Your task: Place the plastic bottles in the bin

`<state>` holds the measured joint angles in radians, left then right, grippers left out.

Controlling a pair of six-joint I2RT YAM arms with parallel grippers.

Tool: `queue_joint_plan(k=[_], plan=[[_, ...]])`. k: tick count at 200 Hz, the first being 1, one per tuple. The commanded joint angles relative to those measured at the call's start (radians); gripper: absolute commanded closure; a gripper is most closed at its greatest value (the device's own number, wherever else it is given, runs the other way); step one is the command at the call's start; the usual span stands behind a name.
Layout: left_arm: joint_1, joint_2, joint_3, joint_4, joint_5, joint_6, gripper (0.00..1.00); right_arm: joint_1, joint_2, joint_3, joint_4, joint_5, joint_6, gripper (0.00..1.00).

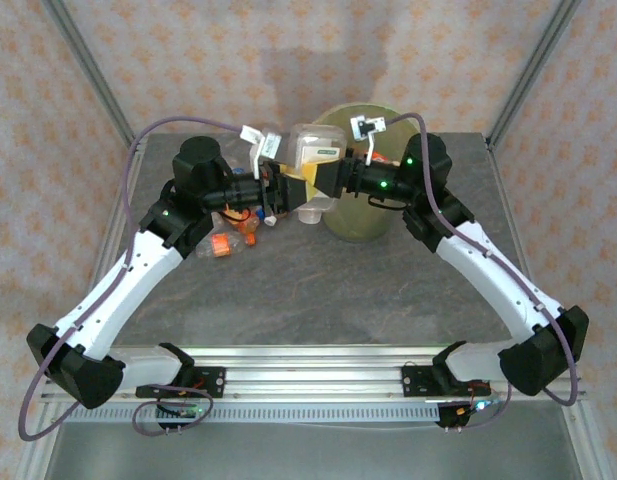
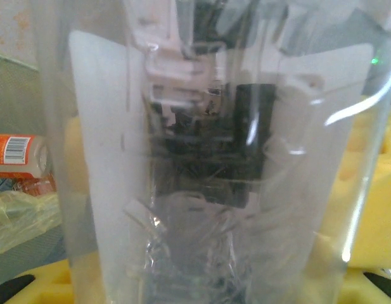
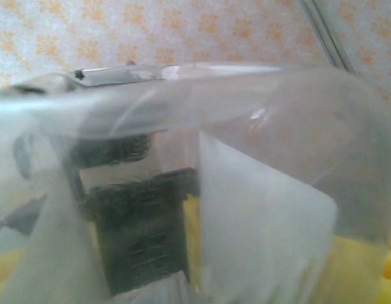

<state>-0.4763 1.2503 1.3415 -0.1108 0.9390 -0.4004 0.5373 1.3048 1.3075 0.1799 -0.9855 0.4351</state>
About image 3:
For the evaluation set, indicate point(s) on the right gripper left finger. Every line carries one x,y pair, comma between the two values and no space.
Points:
6,266

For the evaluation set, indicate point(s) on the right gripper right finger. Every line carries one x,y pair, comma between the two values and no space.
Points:
363,275

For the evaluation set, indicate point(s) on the clear plastic bottle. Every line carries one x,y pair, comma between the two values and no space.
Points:
277,111

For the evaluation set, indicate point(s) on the aluminium side rail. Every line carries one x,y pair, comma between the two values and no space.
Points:
119,74

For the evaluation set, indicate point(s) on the aluminium corner post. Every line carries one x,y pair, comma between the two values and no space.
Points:
325,31

